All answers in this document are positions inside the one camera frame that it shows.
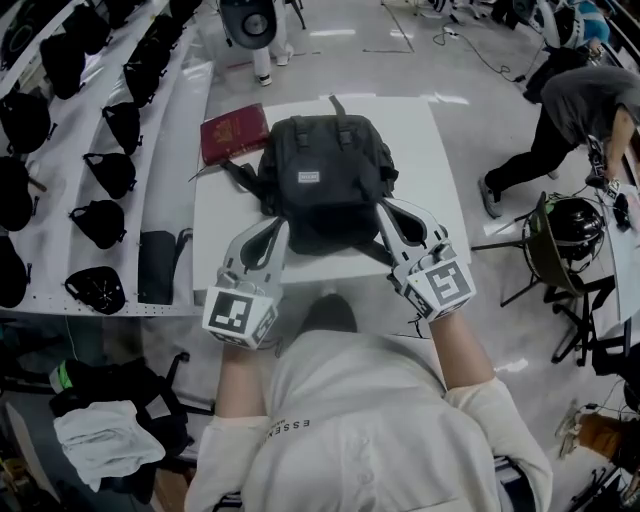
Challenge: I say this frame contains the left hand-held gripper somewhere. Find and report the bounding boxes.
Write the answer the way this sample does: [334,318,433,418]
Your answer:
[201,217,292,350]

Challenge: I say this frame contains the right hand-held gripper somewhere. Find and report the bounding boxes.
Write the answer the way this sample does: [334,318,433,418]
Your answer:
[374,198,478,325]

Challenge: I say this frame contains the black backpack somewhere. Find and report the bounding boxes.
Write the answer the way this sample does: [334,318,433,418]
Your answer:
[188,94,400,266]

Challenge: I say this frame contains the person's left forearm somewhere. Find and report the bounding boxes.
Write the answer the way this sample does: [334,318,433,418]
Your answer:
[213,342,274,419]

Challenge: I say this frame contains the person's right forearm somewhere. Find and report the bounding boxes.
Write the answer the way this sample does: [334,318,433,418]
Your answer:
[427,314,496,391]

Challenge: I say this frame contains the white table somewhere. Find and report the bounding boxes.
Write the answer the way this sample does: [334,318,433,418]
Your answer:
[192,97,474,306]

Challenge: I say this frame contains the person's dark trousers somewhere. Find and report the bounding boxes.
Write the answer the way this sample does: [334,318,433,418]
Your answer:
[298,293,359,337]

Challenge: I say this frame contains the dark grey upright bag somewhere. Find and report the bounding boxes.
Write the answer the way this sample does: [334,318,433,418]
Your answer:
[137,228,194,306]

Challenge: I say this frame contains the white metal shelf rack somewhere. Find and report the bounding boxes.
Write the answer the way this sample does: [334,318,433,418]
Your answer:
[0,0,216,319]

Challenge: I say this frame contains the red hardcover book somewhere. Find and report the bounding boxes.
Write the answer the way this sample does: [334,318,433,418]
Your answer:
[200,103,272,166]

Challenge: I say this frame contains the dark folding chair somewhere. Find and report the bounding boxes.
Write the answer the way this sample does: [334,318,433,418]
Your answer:
[470,192,601,309]

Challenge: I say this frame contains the row of black bags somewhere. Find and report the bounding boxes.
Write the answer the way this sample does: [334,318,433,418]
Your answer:
[0,0,201,316]

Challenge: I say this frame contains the black helmet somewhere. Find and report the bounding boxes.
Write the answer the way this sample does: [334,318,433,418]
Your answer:
[542,196,606,264]

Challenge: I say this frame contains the black office chair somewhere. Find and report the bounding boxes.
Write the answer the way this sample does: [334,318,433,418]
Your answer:
[542,277,640,369]
[49,352,216,506]

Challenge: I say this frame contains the person's white shirt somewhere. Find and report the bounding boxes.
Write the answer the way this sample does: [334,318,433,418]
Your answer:
[184,329,554,512]

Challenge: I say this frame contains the white side desk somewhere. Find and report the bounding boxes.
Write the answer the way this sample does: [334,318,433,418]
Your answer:
[607,182,640,324]

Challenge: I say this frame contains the dark round device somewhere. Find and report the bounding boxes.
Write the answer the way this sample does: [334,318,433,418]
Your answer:
[218,0,279,50]

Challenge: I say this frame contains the white crumpled cloth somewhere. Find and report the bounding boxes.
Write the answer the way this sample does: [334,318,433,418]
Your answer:
[53,399,166,494]

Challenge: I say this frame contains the white round helmet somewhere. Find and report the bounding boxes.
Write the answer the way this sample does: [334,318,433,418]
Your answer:
[529,0,584,49]

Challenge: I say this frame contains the floor cable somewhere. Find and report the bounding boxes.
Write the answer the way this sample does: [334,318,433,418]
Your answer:
[432,27,526,84]

